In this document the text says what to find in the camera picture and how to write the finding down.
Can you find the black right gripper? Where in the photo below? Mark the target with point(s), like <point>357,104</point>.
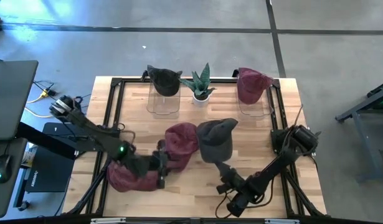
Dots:
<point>233,182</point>

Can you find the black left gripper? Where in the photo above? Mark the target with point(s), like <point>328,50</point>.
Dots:
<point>157,165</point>

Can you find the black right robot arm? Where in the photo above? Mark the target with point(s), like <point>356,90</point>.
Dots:
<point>272,171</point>

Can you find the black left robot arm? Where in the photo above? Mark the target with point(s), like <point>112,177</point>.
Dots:
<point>94,130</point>

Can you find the clear plastic bin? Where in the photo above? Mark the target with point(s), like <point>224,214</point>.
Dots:
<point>255,112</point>
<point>163,107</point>

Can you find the green plant in white pot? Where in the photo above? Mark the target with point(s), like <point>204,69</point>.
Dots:
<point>201,99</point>

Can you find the black clamp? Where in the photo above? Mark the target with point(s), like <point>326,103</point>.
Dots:
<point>235,73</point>
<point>144,76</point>

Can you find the black equipment case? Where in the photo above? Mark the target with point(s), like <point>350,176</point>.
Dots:
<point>51,174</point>

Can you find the black desk support beam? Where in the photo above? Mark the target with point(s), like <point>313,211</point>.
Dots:
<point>45,140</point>

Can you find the black power adapter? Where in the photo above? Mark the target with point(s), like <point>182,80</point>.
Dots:
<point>52,92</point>

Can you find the small printed box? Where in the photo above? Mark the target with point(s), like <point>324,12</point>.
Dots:
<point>28,157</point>

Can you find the black caster wheel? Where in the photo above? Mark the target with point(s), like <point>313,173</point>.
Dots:
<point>23,205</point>

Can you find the dark grey desk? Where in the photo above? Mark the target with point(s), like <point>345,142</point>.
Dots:
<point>10,199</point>

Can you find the dark metal side table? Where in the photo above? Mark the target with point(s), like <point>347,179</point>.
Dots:
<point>378,99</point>

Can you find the white metal bracket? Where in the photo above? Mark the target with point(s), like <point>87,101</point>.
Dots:
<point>281,221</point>
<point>107,221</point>

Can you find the black metal table frame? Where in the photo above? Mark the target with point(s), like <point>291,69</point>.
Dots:
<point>132,81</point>

